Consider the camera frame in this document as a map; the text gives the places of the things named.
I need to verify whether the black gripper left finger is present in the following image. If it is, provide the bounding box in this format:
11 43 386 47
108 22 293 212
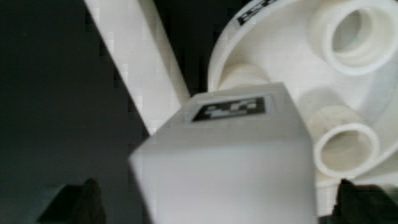
36 179 107 224

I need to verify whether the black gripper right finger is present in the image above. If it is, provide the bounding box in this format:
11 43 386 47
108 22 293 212
330 179 398 224

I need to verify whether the white round stool seat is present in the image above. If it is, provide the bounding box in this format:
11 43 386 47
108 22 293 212
208 0 398 215

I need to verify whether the white front barrier wall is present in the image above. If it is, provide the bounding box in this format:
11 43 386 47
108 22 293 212
84 0 190 133

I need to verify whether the white stool leg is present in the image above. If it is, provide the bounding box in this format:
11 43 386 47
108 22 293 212
130 83 318 224

